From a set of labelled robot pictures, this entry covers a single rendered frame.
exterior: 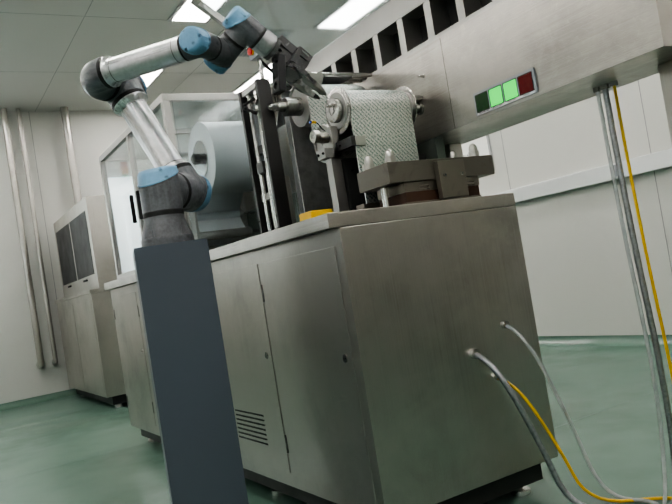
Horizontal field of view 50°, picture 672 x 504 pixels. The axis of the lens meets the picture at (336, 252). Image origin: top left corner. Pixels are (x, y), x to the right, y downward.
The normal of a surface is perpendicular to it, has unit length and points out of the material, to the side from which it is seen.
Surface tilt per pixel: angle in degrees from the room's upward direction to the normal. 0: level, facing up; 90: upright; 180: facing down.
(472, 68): 90
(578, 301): 90
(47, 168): 90
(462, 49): 90
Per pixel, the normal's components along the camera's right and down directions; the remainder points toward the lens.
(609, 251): -0.85, 0.12
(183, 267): 0.29, -0.07
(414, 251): 0.50, -0.11
